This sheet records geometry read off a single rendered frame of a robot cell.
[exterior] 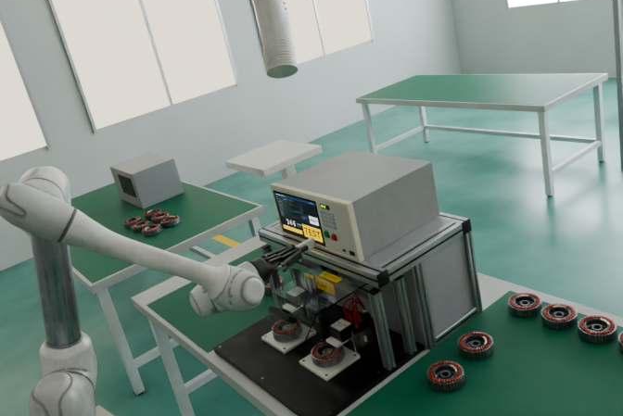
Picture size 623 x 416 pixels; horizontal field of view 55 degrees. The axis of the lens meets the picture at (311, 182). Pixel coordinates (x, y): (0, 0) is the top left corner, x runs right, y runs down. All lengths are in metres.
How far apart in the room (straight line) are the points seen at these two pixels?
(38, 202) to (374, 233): 0.99
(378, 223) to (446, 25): 7.70
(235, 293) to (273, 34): 1.79
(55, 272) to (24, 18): 4.65
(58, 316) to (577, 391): 1.51
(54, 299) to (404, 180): 1.14
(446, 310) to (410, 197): 0.41
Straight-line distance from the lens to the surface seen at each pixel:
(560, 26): 8.66
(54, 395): 1.88
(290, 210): 2.13
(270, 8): 3.16
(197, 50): 6.92
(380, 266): 1.88
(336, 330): 2.07
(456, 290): 2.15
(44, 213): 1.67
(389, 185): 1.95
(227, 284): 1.62
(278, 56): 3.06
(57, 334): 2.01
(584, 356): 2.06
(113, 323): 3.49
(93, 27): 6.51
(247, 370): 2.19
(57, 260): 1.90
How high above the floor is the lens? 1.99
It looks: 19 degrees down
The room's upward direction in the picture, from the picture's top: 13 degrees counter-clockwise
